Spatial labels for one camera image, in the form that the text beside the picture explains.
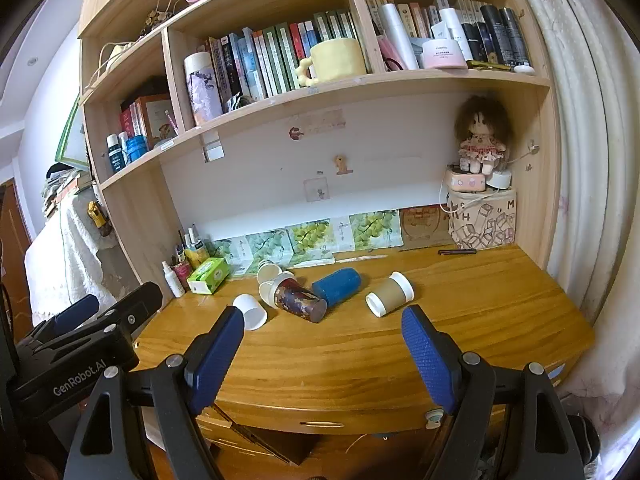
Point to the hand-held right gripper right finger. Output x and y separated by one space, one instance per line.
430 360

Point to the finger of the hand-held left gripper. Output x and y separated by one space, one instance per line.
132 307
75 311

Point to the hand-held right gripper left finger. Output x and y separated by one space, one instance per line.
217 357

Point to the small white paper cup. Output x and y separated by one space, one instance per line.
251 312

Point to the brown cup with white lid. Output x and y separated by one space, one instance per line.
390 294

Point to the dark patterned paper cup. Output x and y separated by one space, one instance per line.
300 301

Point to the blue cup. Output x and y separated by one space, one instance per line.
337 285

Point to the white lace cloth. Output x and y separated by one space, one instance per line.
65 265

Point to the white spray bottle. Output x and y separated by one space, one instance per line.
172 280

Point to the green tissue box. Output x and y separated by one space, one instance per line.
207 276

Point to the yellow toy figure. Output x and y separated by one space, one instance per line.
96 216

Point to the wooden bookshelf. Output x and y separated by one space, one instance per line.
140 200

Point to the black pen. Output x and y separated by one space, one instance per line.
457 251

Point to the wooden stick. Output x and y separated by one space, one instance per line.
361 258

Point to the green leaf print card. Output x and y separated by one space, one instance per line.
270 246
375 228
312 236

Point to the stack of papers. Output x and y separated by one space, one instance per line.
60 185

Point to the wooden engraved card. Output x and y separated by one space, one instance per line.
422 226

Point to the printed paper box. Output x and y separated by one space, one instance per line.
482 222

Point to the dark blue bottle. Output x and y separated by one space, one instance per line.
115 154

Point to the blue lidded jar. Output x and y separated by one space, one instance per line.
136 146

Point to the pink small device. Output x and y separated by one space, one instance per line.
467 181

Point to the brown picture box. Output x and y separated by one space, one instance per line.
155 116

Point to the white round charger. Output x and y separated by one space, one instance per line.
500 179

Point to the floral thermos bottle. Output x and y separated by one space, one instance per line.
202 90

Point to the brown haired plush doll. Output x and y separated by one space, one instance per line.
482 132

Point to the white floral curtain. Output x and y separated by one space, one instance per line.
590 135

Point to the row of green blue books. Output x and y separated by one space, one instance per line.
270 60

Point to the woven basket bag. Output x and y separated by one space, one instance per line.
157 15

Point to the pink cream jar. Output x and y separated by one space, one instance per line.
442 53

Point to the yellow ceramic mug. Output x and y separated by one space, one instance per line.
337 60

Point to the white tube bottle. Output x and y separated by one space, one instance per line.
397 35

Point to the black spray can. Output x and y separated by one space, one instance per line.
515 37
495 35

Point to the row of white spine books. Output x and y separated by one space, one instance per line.
425 15

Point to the wooden wall clip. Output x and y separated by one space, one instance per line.
342 164

